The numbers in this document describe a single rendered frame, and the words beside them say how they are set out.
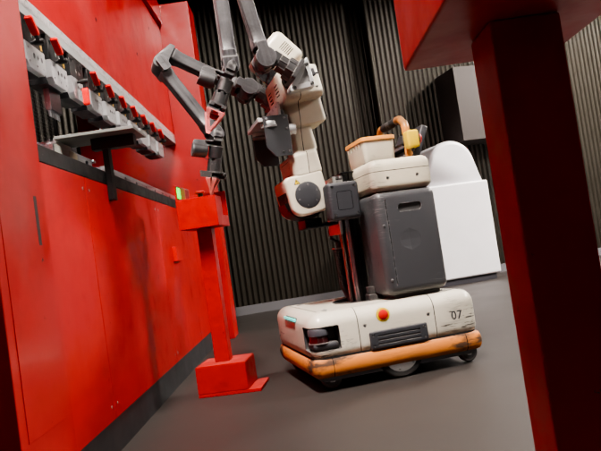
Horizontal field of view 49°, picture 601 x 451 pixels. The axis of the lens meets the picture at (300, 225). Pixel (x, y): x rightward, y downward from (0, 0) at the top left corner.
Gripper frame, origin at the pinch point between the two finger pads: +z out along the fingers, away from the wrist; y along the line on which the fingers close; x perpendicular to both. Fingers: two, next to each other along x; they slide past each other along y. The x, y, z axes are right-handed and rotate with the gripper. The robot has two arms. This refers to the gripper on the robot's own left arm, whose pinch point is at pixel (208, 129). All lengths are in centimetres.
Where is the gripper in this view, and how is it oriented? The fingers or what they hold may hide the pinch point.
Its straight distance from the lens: 241.8
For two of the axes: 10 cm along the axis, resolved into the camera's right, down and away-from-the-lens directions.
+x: 9.2, 3.3, 2.0
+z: -3.1, 9.4, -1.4
